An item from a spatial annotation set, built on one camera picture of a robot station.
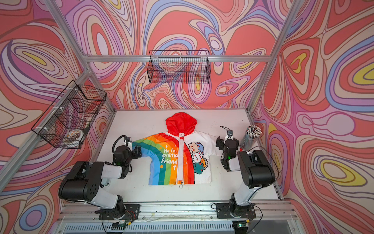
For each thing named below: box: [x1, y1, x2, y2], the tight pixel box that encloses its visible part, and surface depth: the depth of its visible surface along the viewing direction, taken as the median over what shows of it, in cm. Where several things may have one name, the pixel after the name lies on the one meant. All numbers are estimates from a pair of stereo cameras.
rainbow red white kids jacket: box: [131, 112, 220, 186], surface depth 95 cm
